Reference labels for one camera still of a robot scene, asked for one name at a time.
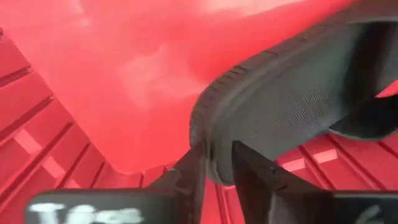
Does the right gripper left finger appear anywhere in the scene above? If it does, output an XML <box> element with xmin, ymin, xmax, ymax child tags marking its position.
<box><xmin>26</xmin><ymin>146</ymin><xmax>208</xmax><ymax>224</ymax></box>

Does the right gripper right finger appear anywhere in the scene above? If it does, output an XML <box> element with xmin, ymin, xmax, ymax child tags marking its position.
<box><xmin>231</xmin><ymin>140</ymin><xmax>398</xmax><ymax>224</ymax></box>

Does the black slide sandal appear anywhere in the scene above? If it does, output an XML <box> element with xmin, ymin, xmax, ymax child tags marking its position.
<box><xmin>188</xmin><ymin>0</ymin><xmax>398</xmax><ymax>187</ymax></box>

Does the red plastic bin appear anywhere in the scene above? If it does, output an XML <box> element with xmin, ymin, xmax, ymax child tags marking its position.
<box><xmin>0</xmin><ymin>0</ymin><xmax>398</xmax><ymax>224</ymax></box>

